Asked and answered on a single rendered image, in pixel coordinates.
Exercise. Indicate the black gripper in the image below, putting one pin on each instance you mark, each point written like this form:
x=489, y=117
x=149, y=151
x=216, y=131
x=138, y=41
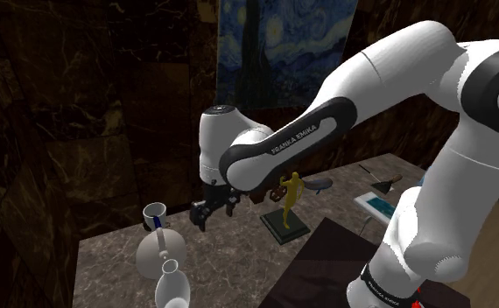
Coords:
x=216, y=194

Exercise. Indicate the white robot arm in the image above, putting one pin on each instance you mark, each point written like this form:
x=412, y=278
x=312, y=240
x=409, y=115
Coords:
x=403, y=76

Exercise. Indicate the white mug with blue mark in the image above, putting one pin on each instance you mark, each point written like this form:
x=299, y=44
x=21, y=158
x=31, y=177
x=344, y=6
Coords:
x=152, y=216

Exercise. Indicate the gold figure on dark base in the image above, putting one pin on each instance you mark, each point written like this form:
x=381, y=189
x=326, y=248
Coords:
x=291, y=194

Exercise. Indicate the white vase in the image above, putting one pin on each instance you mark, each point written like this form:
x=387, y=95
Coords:
x=172, y=290

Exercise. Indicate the blue starry night wall picture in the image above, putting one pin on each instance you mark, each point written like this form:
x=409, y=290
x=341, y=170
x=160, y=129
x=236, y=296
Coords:
x=288, y=47

